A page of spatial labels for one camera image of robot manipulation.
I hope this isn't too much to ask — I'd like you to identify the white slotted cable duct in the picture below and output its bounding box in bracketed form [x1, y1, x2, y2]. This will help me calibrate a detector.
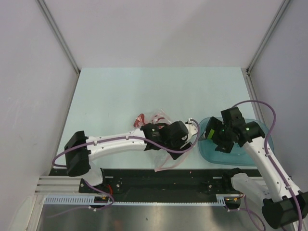
[44, 195, 116, 204]

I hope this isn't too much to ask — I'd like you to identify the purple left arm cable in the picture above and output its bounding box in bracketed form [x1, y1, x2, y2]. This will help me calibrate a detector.
[47, 117, 202, 217]

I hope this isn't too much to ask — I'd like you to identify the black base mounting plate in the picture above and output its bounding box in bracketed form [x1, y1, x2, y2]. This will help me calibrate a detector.
[48, 168, 265, 195]

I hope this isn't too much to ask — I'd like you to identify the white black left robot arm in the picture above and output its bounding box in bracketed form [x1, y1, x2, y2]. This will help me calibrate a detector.
[64, 121, 198, 193]

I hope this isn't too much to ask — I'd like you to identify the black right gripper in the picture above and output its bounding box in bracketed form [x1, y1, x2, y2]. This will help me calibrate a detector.
[198, 116, 233, 153]

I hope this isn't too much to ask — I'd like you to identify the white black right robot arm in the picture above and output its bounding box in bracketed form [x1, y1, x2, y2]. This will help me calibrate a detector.
[203, 115, 308, 230]

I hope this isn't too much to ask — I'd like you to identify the clear zip top bag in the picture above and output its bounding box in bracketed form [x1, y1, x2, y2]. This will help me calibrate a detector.
[139, 110, 197, 172]

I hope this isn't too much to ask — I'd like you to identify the aluminium front frame rail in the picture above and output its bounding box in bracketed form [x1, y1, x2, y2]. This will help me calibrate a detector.
[35, 177, 295, 195]

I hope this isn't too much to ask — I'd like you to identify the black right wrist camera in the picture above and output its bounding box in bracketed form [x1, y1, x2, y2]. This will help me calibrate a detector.
[221, 107, 245, 128]

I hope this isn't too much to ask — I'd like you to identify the red fake lobster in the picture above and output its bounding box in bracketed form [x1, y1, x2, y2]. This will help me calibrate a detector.
[133, 113, 170, 128]

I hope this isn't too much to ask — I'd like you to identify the left aluminium corner post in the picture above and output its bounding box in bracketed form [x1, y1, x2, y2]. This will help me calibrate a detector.
[35, 0, 81, 76]

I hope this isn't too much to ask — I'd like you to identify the right aluminium corner post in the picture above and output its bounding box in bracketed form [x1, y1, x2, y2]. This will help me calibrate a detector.
[247, 0, 293, 70]

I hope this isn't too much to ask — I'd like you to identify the green fake food ball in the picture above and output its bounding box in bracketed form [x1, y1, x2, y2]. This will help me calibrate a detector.
[207, 129, 215, 140]

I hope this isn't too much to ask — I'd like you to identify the aluminium corner post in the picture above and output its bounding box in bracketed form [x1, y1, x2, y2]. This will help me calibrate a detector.
[35, 0, 81, 76]
[247, 0, 293, 70]

